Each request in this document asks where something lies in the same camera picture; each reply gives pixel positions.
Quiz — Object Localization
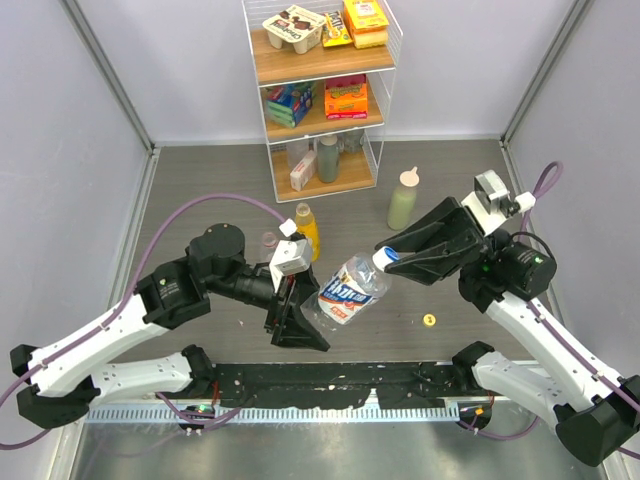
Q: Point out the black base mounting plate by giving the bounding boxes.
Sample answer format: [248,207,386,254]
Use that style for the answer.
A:
[164,360,516,411]

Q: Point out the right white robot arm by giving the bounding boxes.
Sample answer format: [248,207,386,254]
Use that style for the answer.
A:
[380,192,639,467]

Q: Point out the blue green box stack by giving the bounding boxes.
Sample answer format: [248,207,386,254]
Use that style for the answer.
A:
[264,81,317,128]

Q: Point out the clear blue-label water bottle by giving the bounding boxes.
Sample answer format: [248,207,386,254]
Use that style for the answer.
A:
[301,250,392,336]

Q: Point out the orange snack box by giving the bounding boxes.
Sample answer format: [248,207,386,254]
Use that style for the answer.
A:
[324,74,369,120]

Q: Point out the white red small box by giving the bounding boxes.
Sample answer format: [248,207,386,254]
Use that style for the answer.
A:
[289,150,317,191]

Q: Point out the slotted aluminium cable rail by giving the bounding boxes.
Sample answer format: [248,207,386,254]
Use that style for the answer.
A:
[85,403,460,424]

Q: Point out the clear red-label water bottle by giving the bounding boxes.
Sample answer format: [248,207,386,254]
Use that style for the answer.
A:
[260,232,279,263]

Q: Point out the yellow sponge pack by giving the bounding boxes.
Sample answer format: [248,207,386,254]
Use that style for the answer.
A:
[343,0,389,49]

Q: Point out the white wire shelf rack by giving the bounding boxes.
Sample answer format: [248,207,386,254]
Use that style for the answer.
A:
[241,1,403,203]

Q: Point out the green squeeze bottle beige cap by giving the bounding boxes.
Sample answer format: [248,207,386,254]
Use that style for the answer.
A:
[387,166,420,231]

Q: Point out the yellow bottle cap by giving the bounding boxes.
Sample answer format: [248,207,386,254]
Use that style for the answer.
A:
[423,314,437,327]

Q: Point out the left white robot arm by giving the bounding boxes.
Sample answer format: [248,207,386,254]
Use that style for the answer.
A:
[10,223,330,429]

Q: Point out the clear glass jar on shelf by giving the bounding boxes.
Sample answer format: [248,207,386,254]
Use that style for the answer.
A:
[342,129,364,154]

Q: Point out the white blue bottle cap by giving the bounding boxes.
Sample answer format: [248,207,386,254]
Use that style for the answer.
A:
[372,246,399,271]

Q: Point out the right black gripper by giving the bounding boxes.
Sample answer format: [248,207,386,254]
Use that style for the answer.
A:
[374,193,513,282]

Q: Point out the chocolate pudding cup pack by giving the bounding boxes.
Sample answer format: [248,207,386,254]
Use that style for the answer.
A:
[262,5,326,55]

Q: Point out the yellow honey pomelo drink bottle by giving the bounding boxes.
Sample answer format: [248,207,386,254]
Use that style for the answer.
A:
[295,202,320,262]

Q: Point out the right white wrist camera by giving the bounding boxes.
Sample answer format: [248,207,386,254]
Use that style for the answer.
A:
[461,170,536,237]

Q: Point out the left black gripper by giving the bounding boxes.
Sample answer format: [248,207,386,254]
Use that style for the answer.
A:
[207,262,337,350]

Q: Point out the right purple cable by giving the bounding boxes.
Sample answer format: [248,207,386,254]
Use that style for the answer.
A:
[517,160,640,459]

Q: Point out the yellow M&M candy bag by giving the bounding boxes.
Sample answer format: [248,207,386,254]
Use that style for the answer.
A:
[322,10,353,48]

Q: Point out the grey green bottle on shelf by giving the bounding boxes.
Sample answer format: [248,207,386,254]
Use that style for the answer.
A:
[316,134,340,183]

